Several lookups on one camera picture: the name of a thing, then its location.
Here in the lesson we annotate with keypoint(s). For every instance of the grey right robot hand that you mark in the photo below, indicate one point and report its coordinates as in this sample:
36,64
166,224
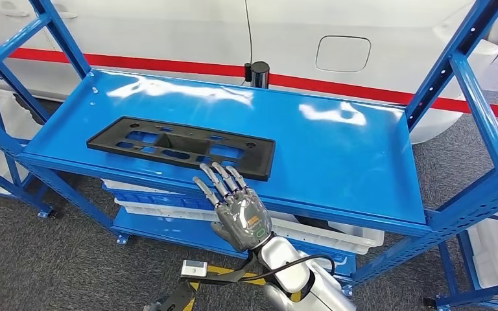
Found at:
242,219

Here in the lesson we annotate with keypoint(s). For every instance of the black plastic panel part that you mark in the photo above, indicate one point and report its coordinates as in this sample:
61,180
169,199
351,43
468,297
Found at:
262,165

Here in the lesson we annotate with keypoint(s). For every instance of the black curved plastic part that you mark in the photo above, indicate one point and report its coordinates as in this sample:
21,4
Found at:
313,222

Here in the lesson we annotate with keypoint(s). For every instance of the yellow floor tape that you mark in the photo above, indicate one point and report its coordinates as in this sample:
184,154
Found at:
219,270

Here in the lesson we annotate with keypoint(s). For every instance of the white car body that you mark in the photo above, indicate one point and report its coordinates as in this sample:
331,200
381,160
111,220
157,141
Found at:
167,30

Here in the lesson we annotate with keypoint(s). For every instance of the black left wrist camera bracket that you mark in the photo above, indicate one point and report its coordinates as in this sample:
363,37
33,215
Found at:
176,300

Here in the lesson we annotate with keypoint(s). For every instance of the black stanchion post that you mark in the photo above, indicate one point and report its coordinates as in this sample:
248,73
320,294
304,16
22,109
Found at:
259,75

